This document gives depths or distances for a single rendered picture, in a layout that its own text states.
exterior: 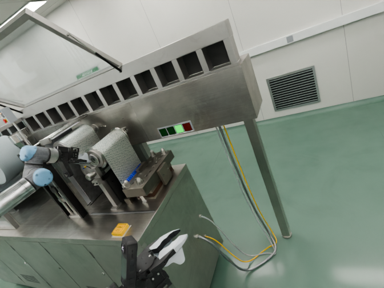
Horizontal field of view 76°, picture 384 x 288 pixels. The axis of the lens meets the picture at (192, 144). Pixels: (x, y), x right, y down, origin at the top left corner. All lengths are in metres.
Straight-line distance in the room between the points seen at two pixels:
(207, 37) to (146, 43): 2.92
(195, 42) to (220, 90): 0.27
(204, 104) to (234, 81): 0.22
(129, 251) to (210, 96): 0.97
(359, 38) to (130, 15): 3.07
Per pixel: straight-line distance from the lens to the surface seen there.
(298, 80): 3.73
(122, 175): 1.61
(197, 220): 1.82
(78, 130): 1.80
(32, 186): 1.25
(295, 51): 3.64
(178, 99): 1.45
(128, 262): 0.64
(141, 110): 1.61
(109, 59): 1.57
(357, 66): 3.77
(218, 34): 1.28
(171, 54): 1.39
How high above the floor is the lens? 1.68
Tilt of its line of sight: 23 degrees down
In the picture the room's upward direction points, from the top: 24 degrees counter-clockwise
